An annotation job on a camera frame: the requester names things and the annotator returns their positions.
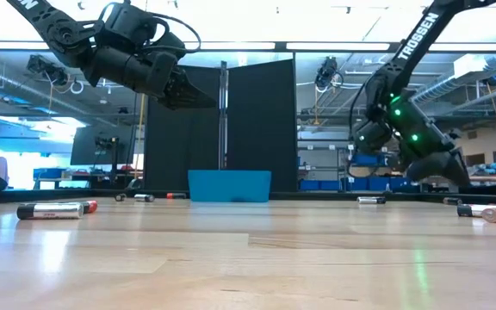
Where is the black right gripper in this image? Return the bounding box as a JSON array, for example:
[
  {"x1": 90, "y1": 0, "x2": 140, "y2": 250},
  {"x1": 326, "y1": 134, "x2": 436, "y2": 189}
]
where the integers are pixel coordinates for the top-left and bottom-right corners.
[{"x1": 387, "y1": 95, "x2": 472, "y2": 187}]

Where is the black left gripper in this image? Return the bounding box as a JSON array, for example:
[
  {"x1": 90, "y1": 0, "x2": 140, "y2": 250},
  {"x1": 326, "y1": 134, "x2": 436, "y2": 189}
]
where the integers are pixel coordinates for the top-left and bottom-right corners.
[{"x1": 84, "y1": 45, "x2": 217, "y2": 111}]

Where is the blue plastic bin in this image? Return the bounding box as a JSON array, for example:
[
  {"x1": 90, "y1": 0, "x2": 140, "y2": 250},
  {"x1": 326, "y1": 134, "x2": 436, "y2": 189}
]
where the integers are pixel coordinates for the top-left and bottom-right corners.
[{"x1": 187, "y1": 169, "x2": 273, "y2": 203}]

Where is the small red-tipped black battery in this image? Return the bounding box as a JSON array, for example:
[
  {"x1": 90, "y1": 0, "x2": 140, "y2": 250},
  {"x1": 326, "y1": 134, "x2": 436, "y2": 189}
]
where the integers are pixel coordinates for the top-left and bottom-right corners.
[{"x1": 65, "y1": 199, "x2": 99, "y2": 215}]

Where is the black folding partition screen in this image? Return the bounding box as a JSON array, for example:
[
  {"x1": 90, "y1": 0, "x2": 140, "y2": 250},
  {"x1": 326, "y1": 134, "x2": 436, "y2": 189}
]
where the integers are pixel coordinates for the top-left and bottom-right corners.
[{"x1": 143, "y1": 59, "x2": 299, "y2": 194}]

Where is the metal storage shelf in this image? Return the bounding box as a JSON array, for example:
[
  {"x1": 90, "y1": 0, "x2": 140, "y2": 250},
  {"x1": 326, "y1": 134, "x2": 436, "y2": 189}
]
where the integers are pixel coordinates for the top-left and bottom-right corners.
[{"x1": 297, "y1": 144, "x2": 430, "y2": 193}]

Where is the blue crate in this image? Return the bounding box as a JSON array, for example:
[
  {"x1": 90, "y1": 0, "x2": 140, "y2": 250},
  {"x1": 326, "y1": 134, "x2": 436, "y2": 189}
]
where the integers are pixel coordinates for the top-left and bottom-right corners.
[{"x1": 32, "y1": 167, "x2": 66, "y2": 180}]

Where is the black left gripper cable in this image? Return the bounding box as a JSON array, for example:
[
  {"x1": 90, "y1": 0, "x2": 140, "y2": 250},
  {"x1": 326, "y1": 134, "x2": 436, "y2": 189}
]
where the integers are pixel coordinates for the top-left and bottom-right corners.
[{"x1": 151, "y1": 11, "x2": 202, "y2": 55}]

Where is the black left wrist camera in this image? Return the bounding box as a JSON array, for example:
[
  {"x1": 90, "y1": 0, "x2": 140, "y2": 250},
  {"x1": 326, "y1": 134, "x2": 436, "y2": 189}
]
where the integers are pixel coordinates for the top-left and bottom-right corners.
[{"x1": 99, "y1": 2, "x2": 161, "y2": 48}]

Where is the silver ventilation duct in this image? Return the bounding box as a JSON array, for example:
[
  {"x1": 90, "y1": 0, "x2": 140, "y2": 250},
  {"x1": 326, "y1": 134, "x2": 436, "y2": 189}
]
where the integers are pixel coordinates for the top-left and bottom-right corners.
[{"x1": 409, "y1": 53, "x2": 496, "y2": 107}]

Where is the large black wall monitor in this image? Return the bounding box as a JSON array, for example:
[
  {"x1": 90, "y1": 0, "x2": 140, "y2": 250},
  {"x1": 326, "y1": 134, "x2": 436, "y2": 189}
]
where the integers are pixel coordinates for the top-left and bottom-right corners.
[{"x1": 70, "y1": 124, "x2": 138, "y2": 167}]

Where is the black metal table frame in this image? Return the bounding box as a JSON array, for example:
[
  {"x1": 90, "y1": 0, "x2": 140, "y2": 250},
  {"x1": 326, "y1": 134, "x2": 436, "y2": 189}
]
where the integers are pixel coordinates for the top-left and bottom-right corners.
[{"x1": 0, "y1": 188, "x2": 496, "y2": 206}]

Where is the black ceiling-mounted camera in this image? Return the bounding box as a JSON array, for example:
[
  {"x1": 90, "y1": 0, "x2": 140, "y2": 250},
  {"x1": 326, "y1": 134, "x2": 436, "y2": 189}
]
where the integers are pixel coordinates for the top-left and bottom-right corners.
[
  {"x1": 314, "y1": 55, "x2": 340, "y2": 90},
  {"x1": 26, "y1": 54, "x2": 71, "y2": 87}
]

